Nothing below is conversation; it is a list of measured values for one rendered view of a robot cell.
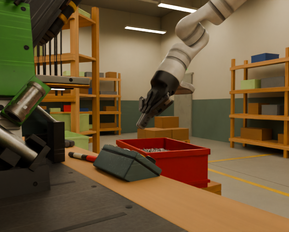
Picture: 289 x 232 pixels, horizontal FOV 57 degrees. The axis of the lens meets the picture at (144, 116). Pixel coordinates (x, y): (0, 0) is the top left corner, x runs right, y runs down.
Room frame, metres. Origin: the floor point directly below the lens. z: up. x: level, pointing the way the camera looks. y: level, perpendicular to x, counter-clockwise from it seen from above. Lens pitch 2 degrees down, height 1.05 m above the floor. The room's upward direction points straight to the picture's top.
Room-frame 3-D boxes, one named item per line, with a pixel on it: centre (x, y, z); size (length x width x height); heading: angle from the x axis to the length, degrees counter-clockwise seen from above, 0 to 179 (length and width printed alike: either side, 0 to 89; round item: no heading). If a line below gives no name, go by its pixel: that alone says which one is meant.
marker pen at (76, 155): (0.75, 0.17, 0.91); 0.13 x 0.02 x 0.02; 49
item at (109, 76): (9.05, 2.36, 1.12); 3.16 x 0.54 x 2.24; 117
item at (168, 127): (7.09, -0.49, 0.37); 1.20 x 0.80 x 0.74; 125
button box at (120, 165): (0.61, 0.04, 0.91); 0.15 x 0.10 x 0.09; 35
